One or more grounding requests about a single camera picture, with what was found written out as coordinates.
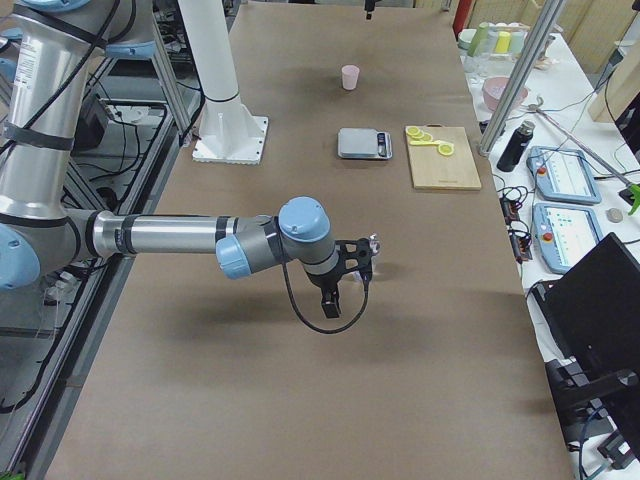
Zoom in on lower teach pendant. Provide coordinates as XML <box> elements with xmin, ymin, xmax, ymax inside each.
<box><xmin>532</xmin><ymin>202</ymin><xmax>603</xmax><ymax>274</ymax></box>

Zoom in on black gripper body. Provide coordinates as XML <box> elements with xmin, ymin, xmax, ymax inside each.
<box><xmin>336</xmin><ymin>238</ymin><xmax>373</xmax><ymax>283</ymax></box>

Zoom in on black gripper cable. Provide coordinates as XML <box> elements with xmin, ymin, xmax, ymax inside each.
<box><xmin>281</xmin><ymin>259</ymin><xmax>371</xmax><ymax>335</ymax></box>

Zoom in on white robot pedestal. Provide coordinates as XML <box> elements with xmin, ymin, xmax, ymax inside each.
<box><xmin>179</xmin><ymin>0</ymin><xmax>269</xmax><ymax>165</ymax></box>

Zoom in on silver kitchen scale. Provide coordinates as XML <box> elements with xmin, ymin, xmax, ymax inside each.
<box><xmin>337</xmin><ymin>128</ymin><xmax>393</xmax><ymax>160</ymax></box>

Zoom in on pink plastic cup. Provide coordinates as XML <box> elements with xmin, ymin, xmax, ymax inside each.
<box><xmin>341</xmin><ymin>64</ymin><xmax>360</xmax><ymax>91</ymax></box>

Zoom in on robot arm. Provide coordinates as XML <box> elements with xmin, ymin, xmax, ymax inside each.
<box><xmin>1</xmin><ymin>1</ymin><xmax>372</xmax><ymax>302</ymax></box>

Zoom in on green grabber stick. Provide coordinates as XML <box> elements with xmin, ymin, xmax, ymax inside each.
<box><xmin>527</xmin><ymin>104</ymin><xmax>639</xmax><ymax>216</ymax></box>

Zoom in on lemon slice single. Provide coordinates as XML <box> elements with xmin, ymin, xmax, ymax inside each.
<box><xmin>437</xmin><ymin>144</ymin><xmax>455</xmax><ymax>156</ymax></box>

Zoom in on aluminium frame post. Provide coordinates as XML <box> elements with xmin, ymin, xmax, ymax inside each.
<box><xmin>478</xmin><ymin>0</ymin><xmax>566</xmax><ymax>157</ymax></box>

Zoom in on lemon slice end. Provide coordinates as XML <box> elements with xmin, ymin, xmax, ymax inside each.
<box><xmin>405</xmin><ymin>126</ymin><xmax>423</xmax><ymax>138</ymax></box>

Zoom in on bamboo cutting board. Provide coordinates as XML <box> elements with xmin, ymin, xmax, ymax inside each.
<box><xmin>404</xmin><ymin>125</ymin><xmax>482</xmax><ymax>191</ymax></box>

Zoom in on yellow plastic knife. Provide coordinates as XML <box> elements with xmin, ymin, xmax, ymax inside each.
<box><xmin>409</xmin><ymin>140</ymin><xmax>442</xmax><ymax>146</ymax></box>

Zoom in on black water bottle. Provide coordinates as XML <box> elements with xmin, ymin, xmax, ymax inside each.
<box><xmin>496</xmin><ymin>120</ymin><xmax>535</xmax><ymax>172</ymax></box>

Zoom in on pink bowl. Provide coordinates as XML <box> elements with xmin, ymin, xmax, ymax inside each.
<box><xmin>482</xmin><ymin>76</ymin><xmax>529</xmax><ymax>112</ymax></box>

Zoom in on upper teach pendant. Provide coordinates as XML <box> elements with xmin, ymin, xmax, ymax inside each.
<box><xmin>526</xmin><ymin>146</ymin><xmax>601</xmax><ymax>205</ymax></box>

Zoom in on black monitor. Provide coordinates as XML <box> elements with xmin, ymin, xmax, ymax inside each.
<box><xmin>546</xmin><ymin>233</ymin><xmax>639</xmax><ymax>380</ymax></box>

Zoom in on yellow cup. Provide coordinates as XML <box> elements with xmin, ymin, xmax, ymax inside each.
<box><xmin>493</xmin><ymin>31</ymin><xmax>511</xmax><ymax>54</ymax></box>

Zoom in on green cup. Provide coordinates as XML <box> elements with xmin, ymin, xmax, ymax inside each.
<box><xmin>467</xmin><ymin>22</ymin><xmax>493</xmax><ymax>57</ymax></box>

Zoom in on teach pendant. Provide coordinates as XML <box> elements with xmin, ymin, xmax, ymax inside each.
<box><xmin>526</xmin><ymin>146</ymin><xmax>601</xmax><ymax>205</ymax></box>
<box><xmin>532</xmin><ymin>202</ymin><xmax>603</xmax><ymax>274</ymax></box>

